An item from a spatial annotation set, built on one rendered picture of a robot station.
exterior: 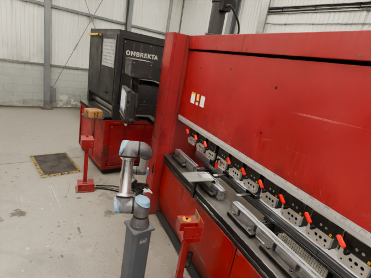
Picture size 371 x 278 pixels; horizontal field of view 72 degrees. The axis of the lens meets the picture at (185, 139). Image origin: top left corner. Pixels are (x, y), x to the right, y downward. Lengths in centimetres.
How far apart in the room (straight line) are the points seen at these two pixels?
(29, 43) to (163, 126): 611
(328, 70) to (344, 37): 17
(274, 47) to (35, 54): 743
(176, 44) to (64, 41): 605
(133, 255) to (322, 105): 165
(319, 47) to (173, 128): 196
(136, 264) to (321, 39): 197
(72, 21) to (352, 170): 818
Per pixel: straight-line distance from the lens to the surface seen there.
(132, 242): 208
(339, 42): 162
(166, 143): 315
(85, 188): 398
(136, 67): 300
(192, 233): 213
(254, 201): 242
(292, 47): 181
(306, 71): 172
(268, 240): 200
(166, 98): 299
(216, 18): 284
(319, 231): 167
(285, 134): 176
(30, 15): 858
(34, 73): 864
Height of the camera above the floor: 202
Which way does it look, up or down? 17 degrees down
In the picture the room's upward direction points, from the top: 10 degrees clockwise
